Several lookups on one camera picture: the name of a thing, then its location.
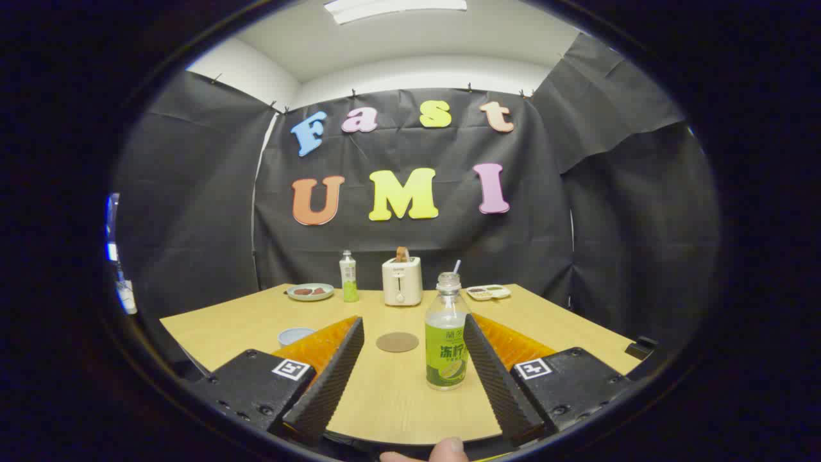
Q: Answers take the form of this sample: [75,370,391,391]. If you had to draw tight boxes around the cream toaster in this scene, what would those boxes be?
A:
[382,257,423,307]

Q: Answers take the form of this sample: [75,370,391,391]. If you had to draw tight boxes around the green label juice bottle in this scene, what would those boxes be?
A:
[425,272,472,391]

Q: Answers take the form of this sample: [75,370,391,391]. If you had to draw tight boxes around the pale green plate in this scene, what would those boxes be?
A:
[286,283,335,302]

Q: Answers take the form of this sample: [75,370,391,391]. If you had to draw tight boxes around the white divided tray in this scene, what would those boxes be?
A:
[465,284,512,301]

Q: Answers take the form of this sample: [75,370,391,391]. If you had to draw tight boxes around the ceiling light panel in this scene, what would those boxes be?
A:
[323,0,468,25]

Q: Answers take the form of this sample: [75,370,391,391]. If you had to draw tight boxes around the round brown coaster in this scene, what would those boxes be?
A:
[376,332,419,353]

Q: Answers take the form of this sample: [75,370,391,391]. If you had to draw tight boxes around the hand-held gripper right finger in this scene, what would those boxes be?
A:
[463,313,636,448]

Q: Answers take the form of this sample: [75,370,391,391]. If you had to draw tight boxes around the wooden table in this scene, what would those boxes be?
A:
[159,283,642,445]

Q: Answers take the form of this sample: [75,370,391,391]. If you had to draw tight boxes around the white cup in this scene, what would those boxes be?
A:
[277,327,317,348]

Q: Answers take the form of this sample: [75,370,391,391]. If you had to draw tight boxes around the small black block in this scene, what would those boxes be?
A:
[625,336,658,361]

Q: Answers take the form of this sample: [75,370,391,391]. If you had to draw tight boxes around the slim white green bottle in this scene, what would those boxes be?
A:
[339,250,360,303]

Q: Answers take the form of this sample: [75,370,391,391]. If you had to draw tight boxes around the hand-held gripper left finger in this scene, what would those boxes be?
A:
[183,314,365,447]

